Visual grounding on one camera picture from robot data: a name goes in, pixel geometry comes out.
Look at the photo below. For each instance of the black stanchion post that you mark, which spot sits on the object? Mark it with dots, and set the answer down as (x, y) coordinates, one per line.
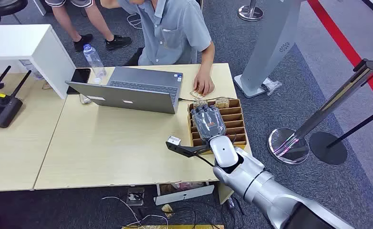
(328, 148)

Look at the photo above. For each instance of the white cabinet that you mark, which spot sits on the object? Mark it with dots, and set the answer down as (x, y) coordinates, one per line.
(28, 44)

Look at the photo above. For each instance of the floor power socket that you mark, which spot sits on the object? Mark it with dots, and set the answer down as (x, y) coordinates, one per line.
(135, 196)

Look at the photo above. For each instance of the chrome stanchion base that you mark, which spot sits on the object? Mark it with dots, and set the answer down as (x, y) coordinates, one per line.
(250, 12)

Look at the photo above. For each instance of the grey open laptop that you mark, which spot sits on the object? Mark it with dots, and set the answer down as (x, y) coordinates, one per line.
(132, 94)

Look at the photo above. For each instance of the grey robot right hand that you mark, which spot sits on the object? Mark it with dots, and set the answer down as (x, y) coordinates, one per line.
(208, 123)

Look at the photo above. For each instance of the seated person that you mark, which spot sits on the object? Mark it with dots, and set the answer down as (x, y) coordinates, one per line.
(170, 34)

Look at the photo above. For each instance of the black router with antennas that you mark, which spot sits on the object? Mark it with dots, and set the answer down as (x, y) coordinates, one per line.
(1, 107)

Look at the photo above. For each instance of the standing person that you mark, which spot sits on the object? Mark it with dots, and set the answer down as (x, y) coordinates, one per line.
(91, 15)

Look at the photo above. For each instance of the black round stool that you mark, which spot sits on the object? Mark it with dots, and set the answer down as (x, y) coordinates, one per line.
(3, 7)

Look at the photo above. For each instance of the black smartphone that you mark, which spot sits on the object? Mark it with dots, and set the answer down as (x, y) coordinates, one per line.
(79, 78)

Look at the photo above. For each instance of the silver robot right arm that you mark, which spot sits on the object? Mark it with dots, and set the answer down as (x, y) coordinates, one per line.
(262, 186)

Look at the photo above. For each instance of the black shoe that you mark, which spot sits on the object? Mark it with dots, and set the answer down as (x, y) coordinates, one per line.
(118, 42)
(82, 42)

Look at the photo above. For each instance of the pale wrist camera, black bracket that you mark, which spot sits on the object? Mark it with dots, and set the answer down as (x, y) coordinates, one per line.
(186, 149)

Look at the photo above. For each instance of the wooden slotted card tray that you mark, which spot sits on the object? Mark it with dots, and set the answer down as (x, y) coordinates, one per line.
(235, 123)

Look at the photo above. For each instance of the grey kiosk stand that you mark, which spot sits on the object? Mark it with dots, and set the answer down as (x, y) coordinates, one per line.
(268, 44)

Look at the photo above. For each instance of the clear plastic water bottle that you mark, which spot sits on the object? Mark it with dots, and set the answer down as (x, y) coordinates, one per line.
(94, 61)

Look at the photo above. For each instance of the person's left forearm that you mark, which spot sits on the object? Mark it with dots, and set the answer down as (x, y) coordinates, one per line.
(208, 58)

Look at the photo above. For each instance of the white box under table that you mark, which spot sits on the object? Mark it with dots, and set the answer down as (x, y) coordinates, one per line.
(186, 193)

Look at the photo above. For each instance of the chrome stanchion post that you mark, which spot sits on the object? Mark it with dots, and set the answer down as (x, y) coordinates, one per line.
(319, 113)

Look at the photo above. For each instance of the crumpled gold foil piece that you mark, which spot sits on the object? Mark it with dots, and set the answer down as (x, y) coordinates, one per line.
(167, 210)

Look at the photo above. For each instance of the clear plastic bag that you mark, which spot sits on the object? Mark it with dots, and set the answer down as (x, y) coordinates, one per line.
(272, 85)

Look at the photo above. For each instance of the person's left hand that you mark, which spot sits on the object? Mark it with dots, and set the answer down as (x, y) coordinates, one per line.
(204, 82)

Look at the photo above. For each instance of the clear plastic item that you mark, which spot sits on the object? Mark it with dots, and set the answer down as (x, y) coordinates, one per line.
(84, 99)

